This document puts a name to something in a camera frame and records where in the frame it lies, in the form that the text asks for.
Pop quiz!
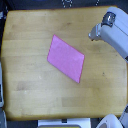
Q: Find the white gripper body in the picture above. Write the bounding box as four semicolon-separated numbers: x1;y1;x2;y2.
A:
88;24;101;40

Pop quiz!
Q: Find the pink cloth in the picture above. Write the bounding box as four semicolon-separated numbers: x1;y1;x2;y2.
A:
47;35;85;83

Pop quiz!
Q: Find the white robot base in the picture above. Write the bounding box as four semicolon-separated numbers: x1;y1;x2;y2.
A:
96;114;123;128

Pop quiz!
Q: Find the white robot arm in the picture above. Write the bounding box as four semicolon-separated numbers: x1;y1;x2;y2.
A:
88;12;128;63

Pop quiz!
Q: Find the white label plate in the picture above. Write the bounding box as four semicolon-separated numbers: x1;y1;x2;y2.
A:
38;118;91;128

